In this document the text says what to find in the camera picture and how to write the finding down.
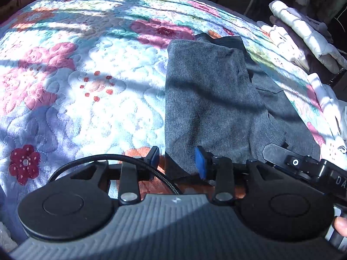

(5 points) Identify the folded dark purple garment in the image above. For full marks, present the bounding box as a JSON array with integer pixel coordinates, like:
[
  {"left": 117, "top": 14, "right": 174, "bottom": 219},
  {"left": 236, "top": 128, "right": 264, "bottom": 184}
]
[{"left": 269, "top": 15, "right": 334, "bottom": 84}]

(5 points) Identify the dark grey henley shirt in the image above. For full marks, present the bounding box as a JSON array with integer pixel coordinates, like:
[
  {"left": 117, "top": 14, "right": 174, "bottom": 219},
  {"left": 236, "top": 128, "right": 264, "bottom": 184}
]
[{"left": 165, "top": 34, "right": 320, "bottom": 180}]

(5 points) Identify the folded white garment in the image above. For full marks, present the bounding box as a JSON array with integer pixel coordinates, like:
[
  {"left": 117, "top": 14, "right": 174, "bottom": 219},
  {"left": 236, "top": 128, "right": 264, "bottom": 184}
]
[{"left": 256, "top": 21, "right": 309, "bottom": 72}]

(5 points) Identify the person's right hand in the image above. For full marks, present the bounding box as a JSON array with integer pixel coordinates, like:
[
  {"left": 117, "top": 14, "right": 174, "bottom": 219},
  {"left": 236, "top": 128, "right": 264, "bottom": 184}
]
[{"left": 334, "top": 217, "right": 347, "bottom": 237}]

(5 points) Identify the folded lavender garment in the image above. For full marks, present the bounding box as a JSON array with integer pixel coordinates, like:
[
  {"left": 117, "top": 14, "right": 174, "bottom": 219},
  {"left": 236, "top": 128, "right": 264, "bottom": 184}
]
[{"left": 286, "top": 8, "right": 334, "bottom": 44}]

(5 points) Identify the floral quilted bedspread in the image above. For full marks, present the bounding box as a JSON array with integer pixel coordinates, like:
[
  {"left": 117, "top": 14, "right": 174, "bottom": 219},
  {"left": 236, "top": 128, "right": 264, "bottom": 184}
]
[{"left": 0, "top": 0, "right": 347, "bottom": 244}]

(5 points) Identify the crumpled white clothing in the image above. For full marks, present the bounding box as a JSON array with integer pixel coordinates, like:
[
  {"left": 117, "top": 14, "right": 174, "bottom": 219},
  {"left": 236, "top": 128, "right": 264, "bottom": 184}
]
[{"left": 308, "top": 73, "right": 346, "bottom": 164}]

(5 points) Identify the black braided cable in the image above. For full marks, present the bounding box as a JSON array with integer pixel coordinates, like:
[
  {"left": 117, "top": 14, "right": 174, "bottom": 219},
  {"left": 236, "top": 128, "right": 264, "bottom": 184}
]
[{"left": 47, "top": 153, "right": 182, "bottom": 196}]

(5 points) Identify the reddish brown wooden bench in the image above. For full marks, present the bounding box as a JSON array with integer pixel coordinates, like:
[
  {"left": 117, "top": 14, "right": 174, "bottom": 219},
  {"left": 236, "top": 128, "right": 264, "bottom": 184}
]
[{"left": 1, "top": 0, "right": 36, "bottom": 23}]

